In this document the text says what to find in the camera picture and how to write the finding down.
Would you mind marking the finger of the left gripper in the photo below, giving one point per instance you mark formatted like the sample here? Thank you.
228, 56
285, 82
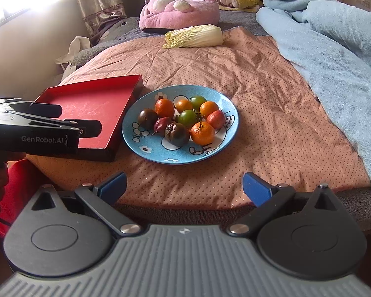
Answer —
88, 128
38, 109

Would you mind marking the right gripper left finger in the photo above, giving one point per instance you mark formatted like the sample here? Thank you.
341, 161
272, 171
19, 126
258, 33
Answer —
87, 211

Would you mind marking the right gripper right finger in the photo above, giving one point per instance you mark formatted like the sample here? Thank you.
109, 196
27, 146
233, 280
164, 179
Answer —
274, 201

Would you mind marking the dark brown tomato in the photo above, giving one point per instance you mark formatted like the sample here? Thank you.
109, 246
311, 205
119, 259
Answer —
147, 119

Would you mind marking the small red fruit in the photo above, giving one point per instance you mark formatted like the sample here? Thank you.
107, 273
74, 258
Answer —
161, 125

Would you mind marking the orange mandarin fruit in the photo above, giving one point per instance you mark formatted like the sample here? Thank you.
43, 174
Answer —
164, 108

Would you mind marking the red shallow box tray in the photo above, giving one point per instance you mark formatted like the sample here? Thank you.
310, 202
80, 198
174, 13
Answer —
106, 100

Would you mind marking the red clothing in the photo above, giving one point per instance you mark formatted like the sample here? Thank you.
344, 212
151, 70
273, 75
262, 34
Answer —
24, 180

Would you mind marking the blue cartoon plate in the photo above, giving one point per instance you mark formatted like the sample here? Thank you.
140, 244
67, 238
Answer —
156, 148

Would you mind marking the white tote bag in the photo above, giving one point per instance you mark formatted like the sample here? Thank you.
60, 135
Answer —
78, 44

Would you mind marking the dark tomato on plate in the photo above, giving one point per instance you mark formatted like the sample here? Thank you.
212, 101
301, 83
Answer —
177, 134

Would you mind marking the orange mandarin with stem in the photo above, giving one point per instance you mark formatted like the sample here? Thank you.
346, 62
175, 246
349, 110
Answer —
202, 133

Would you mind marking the red apple-like fruit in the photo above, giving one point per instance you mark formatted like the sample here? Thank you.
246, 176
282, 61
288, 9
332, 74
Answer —
216, 119

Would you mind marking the orange tomato left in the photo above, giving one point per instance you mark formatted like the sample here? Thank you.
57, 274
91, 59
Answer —
183, 105

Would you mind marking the orange tomato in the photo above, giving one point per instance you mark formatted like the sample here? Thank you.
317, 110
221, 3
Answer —
183, 105
208, 108

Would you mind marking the green tomato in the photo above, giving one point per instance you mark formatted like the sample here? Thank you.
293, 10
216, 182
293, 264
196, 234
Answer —
197, 101
188, 118

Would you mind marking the grey plush toy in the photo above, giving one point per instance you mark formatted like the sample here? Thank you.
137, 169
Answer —
123, 31

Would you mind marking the orange tomato right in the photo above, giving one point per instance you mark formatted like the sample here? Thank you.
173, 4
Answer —
208, 108

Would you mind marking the floral curtain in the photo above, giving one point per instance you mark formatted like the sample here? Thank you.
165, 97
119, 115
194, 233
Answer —
99, 13

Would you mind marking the napa cabbage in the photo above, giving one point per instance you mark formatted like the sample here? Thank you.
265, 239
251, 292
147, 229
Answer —
198, 36

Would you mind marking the pink plush cushion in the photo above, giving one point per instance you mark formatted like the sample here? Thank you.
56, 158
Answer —
166, 15

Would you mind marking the light blue blanket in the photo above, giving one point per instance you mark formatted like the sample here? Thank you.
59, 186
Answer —
329, 44

